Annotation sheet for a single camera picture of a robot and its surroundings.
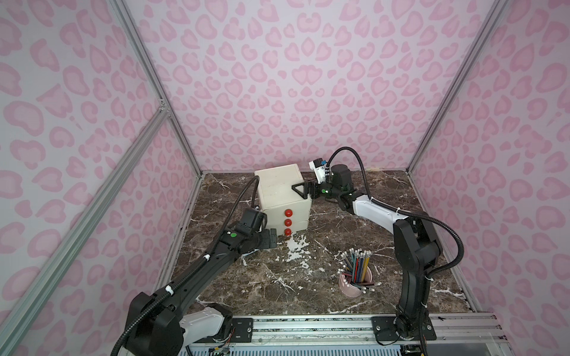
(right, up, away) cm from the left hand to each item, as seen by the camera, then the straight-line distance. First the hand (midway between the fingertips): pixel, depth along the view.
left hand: (266, 235), depth 83 cm
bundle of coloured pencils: (+31, -8, -8) cm, 33 cm away
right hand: (+14, +19, +7) cm, 24 cm away
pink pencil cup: (+31, -19, -4) cm, 36 cm away
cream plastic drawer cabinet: (+3, +19, +3) cm, 20 cm away
